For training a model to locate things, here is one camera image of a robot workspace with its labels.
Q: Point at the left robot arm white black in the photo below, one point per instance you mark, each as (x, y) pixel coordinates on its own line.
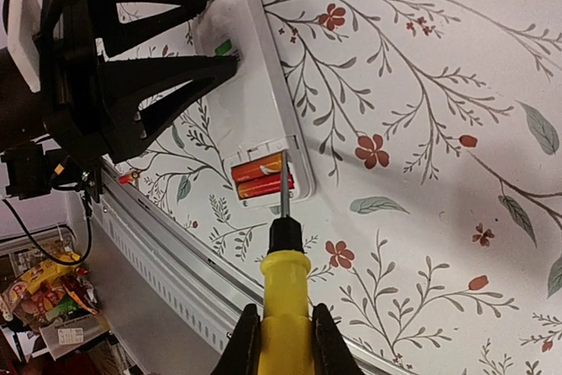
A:
(22, 110)

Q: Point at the colourful snack packets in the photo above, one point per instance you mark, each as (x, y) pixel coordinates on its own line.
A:
(49, 291)

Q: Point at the red gold battery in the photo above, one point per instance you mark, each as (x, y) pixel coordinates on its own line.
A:
(129, 178)

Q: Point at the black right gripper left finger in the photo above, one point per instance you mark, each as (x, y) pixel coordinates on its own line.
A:
(241, 355)

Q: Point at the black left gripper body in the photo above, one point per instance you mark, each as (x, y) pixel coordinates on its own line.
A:
(87, 113)

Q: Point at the white remote with green logo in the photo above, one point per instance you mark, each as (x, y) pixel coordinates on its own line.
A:
(252, 114)

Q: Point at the yellow handled screwdriver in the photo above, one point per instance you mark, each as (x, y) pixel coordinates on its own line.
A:
(286, 328)

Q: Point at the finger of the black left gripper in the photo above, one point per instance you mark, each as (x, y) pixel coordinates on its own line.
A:
(125, 24)
(143, 97)

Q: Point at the front aluminium rail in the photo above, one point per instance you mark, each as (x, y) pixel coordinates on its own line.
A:
(207, 292)

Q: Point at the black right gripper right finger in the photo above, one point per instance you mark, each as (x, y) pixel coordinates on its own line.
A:
(331, 354)

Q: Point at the floral patterned table mat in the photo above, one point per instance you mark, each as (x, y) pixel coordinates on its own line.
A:
(434, 133)

